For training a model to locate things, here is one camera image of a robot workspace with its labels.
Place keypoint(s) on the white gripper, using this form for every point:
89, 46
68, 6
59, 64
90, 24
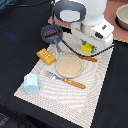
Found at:
100, 35

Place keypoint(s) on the yellow toy cheese wedge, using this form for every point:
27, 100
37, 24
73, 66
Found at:
87, 47

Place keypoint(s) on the orange toy bread loaf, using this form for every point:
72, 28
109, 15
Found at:
46, 56

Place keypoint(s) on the light blue milk carton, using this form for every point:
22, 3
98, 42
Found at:
31, 84

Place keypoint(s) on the grey frying pan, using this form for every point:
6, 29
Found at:
54, 39

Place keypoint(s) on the red-brown toy sausage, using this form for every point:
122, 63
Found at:
50, 33

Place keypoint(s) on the beige bowl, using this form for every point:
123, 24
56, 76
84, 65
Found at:
122, 15

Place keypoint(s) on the round wooden plate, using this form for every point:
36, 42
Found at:
69, 66

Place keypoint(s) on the beige woven placemat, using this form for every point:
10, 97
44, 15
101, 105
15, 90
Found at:
70, 87

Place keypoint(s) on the orange-handled toy knife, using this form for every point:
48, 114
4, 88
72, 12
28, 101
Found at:
88, 58

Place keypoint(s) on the orange-handled toy fork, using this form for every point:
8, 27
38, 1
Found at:
68, 81

